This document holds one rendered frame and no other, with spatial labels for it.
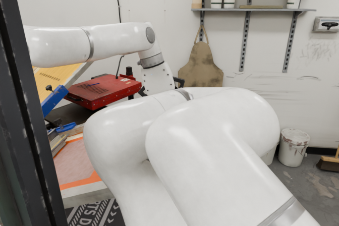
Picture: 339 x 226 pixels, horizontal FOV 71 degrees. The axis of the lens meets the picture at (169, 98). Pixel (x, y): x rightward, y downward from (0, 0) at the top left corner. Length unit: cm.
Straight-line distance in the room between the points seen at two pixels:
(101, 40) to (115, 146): 36
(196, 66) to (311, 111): 148
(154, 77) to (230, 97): 56
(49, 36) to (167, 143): 39
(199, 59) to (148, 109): 251
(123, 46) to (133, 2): 226
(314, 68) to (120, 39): 272
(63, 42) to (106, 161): 31
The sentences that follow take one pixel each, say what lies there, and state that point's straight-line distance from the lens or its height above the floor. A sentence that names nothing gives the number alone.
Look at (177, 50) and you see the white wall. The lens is 282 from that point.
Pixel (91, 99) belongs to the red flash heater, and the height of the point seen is 110.
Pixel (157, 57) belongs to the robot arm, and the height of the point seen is 166.
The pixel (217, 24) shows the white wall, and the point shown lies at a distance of 278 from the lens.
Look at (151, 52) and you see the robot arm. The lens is 76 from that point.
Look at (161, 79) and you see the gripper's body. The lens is 78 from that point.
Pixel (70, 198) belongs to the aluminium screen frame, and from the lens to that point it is 77.
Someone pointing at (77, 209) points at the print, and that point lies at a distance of 126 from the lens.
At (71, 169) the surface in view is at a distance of 100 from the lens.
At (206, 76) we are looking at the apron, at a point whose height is 101.
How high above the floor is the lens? 183
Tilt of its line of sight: 22 degrees down
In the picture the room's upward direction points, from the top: straight up
